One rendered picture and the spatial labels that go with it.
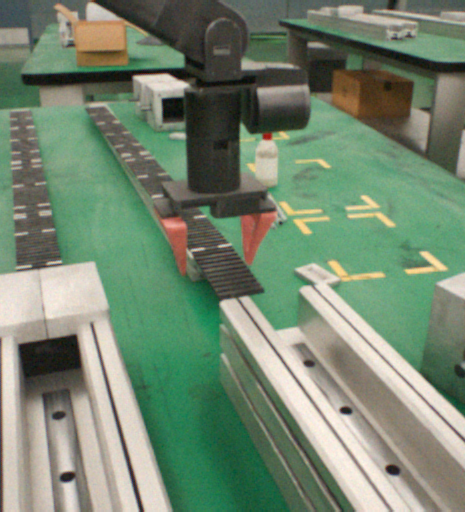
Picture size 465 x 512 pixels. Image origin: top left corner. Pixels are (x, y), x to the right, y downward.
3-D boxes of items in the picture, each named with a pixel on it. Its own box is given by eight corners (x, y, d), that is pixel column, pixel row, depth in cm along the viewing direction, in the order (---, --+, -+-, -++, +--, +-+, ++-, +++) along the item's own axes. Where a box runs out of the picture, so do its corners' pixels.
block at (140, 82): (126, 114, 155) (123, 76, 151) (169, 111, 159) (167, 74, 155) (133, 122, 147) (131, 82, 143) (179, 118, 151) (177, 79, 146)
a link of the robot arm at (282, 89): (180, 13, 61) (205, 19, 54) (285, 10, 65) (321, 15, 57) (184, 128, 67) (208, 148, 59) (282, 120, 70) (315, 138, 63)
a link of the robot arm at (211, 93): (176, 74, 62) (191, 83, 57) (240, 70, 64) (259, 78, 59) (179, 140, 65) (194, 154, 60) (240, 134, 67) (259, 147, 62)
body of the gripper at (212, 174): (269, 205, 65) (270, 137, 62) (176, 218, 62) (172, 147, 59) (248, 187, 70) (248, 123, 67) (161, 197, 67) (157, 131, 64)
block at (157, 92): (137, 123, 146) (135, 83, 142) (183, 120, 149) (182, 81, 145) (145, 133, 137) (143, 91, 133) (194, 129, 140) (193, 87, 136)
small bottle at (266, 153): (263, 189, 102) (265, 119, 97) (250, 184, 105) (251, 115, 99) (281, 185, 104) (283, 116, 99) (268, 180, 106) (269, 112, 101)
